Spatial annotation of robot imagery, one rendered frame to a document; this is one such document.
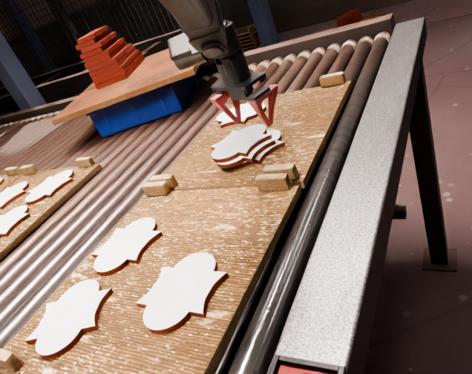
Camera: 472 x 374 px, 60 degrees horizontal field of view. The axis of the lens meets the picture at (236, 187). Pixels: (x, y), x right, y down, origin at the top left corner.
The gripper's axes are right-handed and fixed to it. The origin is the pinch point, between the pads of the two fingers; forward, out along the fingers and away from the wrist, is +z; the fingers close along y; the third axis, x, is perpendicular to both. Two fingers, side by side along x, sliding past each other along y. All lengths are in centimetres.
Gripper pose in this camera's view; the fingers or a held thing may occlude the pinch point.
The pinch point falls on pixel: (252, 120)
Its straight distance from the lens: 86.3
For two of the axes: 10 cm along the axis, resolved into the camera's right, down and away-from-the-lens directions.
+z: 3.4, 7.9, 5.0
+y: 6.5, 1.9, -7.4
